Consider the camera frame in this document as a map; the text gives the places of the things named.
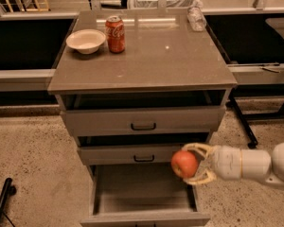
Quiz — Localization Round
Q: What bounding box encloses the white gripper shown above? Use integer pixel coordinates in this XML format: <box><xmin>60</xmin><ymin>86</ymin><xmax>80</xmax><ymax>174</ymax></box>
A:
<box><xmin>182</xmin><ymin>143</ymin><xmax>241</xmax><ymax>185</ymax></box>

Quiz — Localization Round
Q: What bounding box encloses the red apple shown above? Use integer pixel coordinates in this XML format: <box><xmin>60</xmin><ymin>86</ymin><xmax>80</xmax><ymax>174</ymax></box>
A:
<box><xmin>170</xmin><ymin>150</ymin><xmax>199</xmax><ymax>179</ymax></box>

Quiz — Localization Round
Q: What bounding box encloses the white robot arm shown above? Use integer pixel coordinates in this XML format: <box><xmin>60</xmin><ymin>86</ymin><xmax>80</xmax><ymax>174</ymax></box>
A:
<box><xmin>182</xmin><ymin>143</ymin><xmax>284</xmax><ymax>190</ymax></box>

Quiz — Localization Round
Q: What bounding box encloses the grey top drawer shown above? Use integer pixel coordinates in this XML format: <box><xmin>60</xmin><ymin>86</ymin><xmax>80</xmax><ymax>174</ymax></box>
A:
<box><xmin>61</xmin><ymin>106</ymin><xmax>225</xmax><ymax>136</ymax></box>

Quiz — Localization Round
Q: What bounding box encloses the grey drawer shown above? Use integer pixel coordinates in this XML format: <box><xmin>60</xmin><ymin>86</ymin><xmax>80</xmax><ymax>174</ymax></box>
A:
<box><xmin>78</xmin><ymin>132</ymin><xmax>210</xmax><ymax>166</ymax></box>
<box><xmin>81</xmin><ymin>163</ymin><xmax>210</xmax><ymax>227</ymax></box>
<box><xmin>61</xmin><ymin>106</ymin><xmax>225</xmax><ymax>136</ymax></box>

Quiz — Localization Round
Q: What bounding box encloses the grey bottom drawer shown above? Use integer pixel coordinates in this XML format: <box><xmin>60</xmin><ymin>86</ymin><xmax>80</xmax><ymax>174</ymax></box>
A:
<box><xmin>81</xmin><ymin>163</ymin><xmax>210</xmax><ymax>227</ymax></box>

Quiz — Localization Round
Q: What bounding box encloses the grey three-drawer cabinet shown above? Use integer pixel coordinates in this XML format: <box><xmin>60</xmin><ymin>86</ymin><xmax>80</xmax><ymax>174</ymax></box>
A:
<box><xmin>47</xmin><ymin>9</ymin><xmax>239</xmax><ymax>227</ymax></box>

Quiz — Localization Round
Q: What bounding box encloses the grey middle drawer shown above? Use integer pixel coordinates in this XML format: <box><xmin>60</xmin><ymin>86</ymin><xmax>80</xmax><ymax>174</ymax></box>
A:
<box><xmin>78</xmin><ymin>132</ymin><xmax>210</xmax><ymax>166</ymax></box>

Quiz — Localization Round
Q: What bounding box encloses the clear plastic water bottle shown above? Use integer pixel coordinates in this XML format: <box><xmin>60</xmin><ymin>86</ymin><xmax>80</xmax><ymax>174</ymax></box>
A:
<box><xmin>187</xmin><ymin>7</ymin><xmax>206</xmax><ymax>32</ymax></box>

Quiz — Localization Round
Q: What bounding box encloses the black table leg with caster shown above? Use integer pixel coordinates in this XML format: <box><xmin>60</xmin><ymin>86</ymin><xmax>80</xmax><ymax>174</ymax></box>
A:
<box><xmin>229</xmin><ymin>95</ymin><xmax>284</xmax><ymax>149</ymax></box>

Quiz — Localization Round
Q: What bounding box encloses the red coca-cola can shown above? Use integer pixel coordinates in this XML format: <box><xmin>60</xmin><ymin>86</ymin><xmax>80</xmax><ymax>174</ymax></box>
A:
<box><xmin>105</xmin><ymin>15</ymin><xmax>125</xmax><ymax>53</ymax></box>

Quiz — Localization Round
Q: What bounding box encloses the white bowl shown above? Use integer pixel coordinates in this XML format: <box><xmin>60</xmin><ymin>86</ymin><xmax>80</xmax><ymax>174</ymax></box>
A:
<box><xmin>66</xmin><ymin>29</ymin><xmax>106</xmax><ymax>55</ymax></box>

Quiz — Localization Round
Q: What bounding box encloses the black stand leg left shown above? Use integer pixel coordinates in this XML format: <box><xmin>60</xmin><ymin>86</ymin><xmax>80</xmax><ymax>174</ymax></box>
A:
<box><xmin>0</xmin><ymin>178</ymin><xmax>17</xmax><ymax>227</ymax></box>

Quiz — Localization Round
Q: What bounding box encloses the white wire basket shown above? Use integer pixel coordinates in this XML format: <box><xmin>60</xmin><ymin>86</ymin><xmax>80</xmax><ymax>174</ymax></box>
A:
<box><xmin>128</xmin><ymin>0</ymin><xmax>203</xmax><ymax>9</ymax></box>

